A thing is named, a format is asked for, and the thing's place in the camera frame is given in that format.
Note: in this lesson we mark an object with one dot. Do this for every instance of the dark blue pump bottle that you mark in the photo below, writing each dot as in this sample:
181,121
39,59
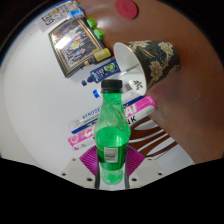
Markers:
103,71

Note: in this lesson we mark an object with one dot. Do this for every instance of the floral patterned paper cup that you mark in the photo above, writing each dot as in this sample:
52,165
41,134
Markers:
160,60

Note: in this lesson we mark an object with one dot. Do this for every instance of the flat round red coaster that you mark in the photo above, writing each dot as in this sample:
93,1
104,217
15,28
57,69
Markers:
126,8

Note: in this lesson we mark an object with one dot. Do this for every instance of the dark brown wooden chair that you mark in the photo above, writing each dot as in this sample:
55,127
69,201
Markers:
160,140

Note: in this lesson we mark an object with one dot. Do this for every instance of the white bottle with blue cap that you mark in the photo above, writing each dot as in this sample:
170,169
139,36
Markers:
96,93

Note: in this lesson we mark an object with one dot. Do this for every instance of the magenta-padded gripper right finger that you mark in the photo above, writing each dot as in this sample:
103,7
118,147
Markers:
136,161

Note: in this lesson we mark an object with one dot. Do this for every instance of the blue tissue packet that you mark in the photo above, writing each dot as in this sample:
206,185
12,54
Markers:
77,12

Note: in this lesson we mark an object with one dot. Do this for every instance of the gold framed group photo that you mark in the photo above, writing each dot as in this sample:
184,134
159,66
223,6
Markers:
75,45

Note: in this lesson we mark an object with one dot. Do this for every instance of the white shuttlecock tube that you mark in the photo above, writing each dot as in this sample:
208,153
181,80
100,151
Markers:
83,120

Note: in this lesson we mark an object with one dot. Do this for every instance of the green plastic drink bottle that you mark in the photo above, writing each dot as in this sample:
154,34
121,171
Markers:
111,140

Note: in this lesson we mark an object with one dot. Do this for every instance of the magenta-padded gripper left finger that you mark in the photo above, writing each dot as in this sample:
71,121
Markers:
87,161

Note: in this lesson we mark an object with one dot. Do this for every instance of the small green box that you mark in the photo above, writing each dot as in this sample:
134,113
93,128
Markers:
98,33
91,22

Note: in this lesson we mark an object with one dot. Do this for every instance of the dark bottle with yellow label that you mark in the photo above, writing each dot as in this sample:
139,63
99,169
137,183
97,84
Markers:
101,55

